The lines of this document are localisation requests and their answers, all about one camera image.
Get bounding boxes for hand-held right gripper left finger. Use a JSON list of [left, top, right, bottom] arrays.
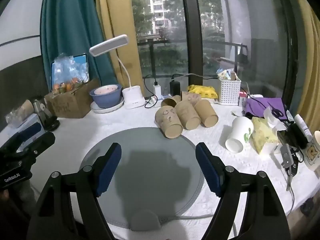
[[26, 142, 122, 240]]

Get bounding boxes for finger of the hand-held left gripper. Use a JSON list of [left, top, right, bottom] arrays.
[[0, 123, 43, 155], [16, 131, 56, 159]]

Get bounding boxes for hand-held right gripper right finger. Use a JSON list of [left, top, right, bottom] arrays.
[[195, 142, 292, 240]]

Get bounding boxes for bagged brown paper cup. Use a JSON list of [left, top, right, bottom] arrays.
[[5, 99, 34, 128]]

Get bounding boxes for white paper cup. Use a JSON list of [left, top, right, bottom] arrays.
[[225, 116, 254, 153]]

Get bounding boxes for plain brown paper cup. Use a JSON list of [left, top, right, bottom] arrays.
[[174, 102, 202, 130], [161, 95, 182, 108], [194, 99, 219, 127]]

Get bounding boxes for patterned brown paper cup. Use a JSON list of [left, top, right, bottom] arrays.
[[154, 106, 184, 139], [180, 91, 202, 105]]

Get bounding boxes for blue and white box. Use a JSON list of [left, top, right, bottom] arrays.
[[5, 114, 48, 150]]

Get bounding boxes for black phone stand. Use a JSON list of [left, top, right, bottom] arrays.
[[32, 99, 60, 132]]

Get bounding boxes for cardboard box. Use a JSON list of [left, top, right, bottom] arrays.
[[44, 78, 100, 119]]

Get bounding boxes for grey round mat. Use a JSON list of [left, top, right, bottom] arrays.
[[79, 127, 204, 230]]

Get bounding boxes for light blue plate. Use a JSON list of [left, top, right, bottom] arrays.
[[90, 96, 125, 114]]

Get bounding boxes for yellow tissue pack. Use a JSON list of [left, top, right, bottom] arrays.
[[251, 106, 287, 155]]

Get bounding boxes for blue bowl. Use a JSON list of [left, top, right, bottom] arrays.
[[89, 84, 122, 108]]

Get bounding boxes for clear bag of oranges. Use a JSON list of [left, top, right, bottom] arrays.
[[52, 53, 90, 95]]

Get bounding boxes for white desk lamp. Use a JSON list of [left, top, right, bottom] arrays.
[[89, 34, 146, 109]]

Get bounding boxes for pink bowl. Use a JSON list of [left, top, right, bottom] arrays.
[[96, 84, 119, 95]]

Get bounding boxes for white power strip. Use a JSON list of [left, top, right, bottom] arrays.
[[145, 94, 173, 108]]

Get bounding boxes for yellow plastic bag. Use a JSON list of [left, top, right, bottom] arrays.
[[188, 85, 218, 99]]

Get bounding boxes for white lattice basket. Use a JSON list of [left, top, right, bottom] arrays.
[[219, 76, 242, 105]]

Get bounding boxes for purple cloth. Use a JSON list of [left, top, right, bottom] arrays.
[[244, 97, 287, 120]]

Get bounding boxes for black charger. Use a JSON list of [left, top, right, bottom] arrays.
[[170, 80, 181, 97]]

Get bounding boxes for black scissors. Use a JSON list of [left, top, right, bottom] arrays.
[[271, 107, 288, 123]]

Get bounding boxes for black pouch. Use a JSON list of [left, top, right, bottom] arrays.
[[277, 124, 308, 150]]

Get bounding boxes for colourful sachets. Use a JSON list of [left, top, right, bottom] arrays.
[[217, 67, 238, 80]]

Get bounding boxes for bear print mug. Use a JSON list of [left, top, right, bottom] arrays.
[[304, 130, 320, 172]]

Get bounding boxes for teal curtain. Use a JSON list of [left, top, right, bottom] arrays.
[[40, 0, 118, 100]]

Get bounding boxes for yellow curtain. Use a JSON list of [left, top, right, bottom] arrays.
[[96, 0, 145, 98], [285, 0, 320, 130]]

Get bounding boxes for grey charger cable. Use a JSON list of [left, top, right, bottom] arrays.
[[172, 73, 222, 80]]

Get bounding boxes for black cable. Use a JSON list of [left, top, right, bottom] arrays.
[[144, 74, 158, 95]]

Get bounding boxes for black window frame post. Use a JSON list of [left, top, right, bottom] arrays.
[[180, 0, 204, 90]]

